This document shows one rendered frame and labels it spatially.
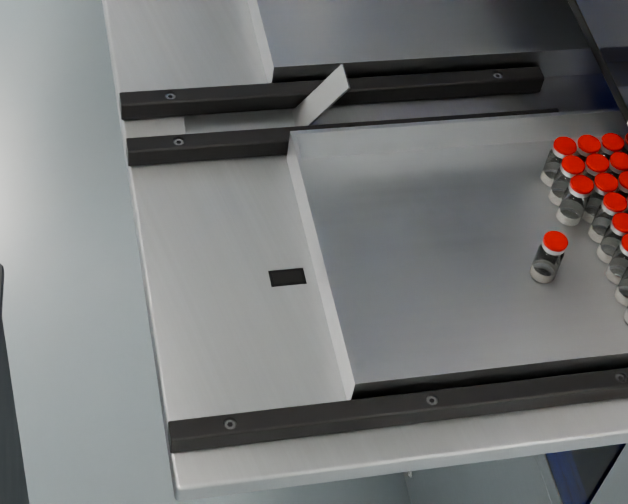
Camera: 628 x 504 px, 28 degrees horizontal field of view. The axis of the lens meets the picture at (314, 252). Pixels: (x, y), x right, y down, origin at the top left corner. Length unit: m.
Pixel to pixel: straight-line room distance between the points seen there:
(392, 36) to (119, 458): 0.92
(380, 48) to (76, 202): 1.10
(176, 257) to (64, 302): 1.07
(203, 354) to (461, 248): 0.25
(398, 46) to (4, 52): 1.38
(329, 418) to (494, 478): 0.56
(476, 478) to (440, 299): 0.53
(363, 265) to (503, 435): 0.19
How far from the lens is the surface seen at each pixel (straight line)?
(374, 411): 0.95
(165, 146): 1.09
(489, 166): 1.15
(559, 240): 1.05
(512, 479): 1.42
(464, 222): 1.10
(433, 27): 1.27
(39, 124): 2.36
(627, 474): 1.14
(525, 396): 0.98
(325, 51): 1.22
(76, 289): 2.12
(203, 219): 1.07
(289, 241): 1.06
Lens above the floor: 1.70
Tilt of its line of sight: 51 degrees down
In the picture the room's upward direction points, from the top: 10 degrees clockwise
